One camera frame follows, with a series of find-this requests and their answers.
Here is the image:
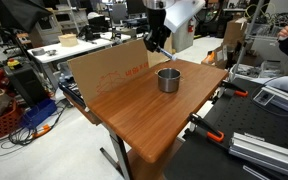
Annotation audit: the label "black photo softbox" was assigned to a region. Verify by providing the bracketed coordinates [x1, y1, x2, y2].
[0, 0, 53, 34]

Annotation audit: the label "yellow emergency stop button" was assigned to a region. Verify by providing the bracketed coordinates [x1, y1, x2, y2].
[6, 58, 22, 70]

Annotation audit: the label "beige equipment rack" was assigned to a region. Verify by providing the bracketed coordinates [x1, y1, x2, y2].
[28, 6, 88, 46]

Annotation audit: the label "black computer monitor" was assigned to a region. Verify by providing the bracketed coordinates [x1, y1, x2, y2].
[126, 0, 148, 15]

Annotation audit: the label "grey metal stand pole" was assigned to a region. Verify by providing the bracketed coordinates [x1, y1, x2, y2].
[233, 0, 266, 78]

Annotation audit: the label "white work table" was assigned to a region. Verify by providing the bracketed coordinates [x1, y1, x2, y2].
[27, 31, 132, 64]

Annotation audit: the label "black machine on white table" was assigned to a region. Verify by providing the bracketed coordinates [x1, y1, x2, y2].
[77, 14, 110, 43]

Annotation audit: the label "small steel pot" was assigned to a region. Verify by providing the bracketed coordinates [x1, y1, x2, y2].
[154, 67, 183, 94]

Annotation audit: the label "red fire extinguisher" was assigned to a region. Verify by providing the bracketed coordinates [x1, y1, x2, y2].
[187, 17, 196, 34]

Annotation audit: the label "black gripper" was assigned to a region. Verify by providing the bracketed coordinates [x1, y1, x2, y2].
[143, 25, 172, 54]

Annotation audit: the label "person's hand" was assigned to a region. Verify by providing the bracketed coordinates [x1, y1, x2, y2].
[277, 23, 288, 41]

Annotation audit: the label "aluminium rail with black plate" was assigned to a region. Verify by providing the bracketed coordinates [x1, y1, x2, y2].
[252, 84, 288, 118]

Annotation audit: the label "black and white calibration board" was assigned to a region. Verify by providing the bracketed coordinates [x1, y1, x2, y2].
[57, 79, 87, 109]

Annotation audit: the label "grey tape roll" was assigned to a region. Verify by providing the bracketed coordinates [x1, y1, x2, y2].
[31, 47, 46, 57]

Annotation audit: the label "black clamp with orange handle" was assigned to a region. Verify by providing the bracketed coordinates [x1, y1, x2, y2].
[212, 80, 249, 104]
[187, 112, 226, 144]

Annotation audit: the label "black equipment cabinet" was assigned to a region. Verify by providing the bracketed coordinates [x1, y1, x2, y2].
[3, 63, 48, 106]

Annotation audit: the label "brown cardboard board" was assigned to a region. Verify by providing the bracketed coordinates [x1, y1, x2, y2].
[67, 33, 174, 105]

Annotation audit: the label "blue plastic bin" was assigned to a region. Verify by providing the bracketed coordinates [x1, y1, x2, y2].
[19, 98, 58, 130]

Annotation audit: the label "thick aluminium profile rail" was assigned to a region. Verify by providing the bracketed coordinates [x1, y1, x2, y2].
[228, 131, 288, 180]

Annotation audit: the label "red plastic crate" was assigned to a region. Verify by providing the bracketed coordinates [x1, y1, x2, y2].
[0, 99, 24, 138]

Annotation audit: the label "brown cardboard box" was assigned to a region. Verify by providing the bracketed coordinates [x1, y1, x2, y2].
[222, 17, 248, 46]

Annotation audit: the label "grey metal table leg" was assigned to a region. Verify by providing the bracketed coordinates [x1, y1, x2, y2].
[99, 128, 133, 180]

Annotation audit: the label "black floor cables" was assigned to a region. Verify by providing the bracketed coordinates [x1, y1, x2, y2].
[0, 101, 70, 158]

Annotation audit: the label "black perforated breadboard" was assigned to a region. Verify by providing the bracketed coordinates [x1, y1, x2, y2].
[163, 78, 288, 180]

